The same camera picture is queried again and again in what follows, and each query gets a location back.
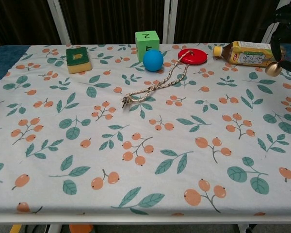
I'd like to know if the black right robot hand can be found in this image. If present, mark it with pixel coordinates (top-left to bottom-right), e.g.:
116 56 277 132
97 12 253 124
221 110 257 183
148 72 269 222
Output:
269 1 291 74

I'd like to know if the orange object under table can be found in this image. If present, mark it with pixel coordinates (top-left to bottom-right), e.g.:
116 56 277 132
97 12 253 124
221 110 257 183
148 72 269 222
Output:
68 224 94 233

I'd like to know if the dark brown curtain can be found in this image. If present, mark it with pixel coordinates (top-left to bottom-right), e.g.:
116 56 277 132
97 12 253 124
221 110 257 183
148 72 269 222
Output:
0 0 291 53

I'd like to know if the floral print tablecloth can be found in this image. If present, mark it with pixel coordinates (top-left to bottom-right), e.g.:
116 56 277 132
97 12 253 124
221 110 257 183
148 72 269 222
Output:
0 43 291 217

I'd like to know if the red round disc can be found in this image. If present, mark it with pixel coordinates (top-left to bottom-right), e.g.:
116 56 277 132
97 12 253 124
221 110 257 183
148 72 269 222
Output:
178 48 209 66

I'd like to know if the white slanted frame post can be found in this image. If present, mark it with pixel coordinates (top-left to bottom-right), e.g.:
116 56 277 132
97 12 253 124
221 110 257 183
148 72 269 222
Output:
261 0 291 44
47 0 71 46

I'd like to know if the green and yellow sponge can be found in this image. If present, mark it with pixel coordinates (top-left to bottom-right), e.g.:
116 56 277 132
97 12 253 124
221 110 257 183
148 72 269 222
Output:
65 46 93 74

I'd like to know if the green numbered foam cube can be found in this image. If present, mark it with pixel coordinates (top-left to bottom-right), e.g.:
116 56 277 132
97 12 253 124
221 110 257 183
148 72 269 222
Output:
135 30 161 63

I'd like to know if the black cable under table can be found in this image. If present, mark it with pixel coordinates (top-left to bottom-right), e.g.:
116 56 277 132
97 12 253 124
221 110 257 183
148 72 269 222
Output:
26 224 49 233

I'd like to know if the blue ball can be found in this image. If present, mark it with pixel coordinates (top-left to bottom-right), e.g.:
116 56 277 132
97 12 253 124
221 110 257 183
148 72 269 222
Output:
143 49 164 72

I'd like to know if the white table frame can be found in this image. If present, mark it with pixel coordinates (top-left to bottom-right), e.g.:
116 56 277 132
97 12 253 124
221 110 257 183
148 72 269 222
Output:
0 214 291 233

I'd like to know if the braided beige rope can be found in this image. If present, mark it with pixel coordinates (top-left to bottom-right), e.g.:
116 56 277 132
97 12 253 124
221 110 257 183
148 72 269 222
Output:
121 50 194 109

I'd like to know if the yellow corn tea bottle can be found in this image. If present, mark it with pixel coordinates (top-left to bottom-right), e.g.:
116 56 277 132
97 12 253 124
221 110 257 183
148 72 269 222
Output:
213 41 287 68

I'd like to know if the brass bell with red string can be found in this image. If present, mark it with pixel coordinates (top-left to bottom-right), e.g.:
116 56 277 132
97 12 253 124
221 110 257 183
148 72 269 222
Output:
265 60 280 78

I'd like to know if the white upright frame post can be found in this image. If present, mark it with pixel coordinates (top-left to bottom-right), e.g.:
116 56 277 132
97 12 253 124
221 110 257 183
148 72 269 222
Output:
162 0 178 45

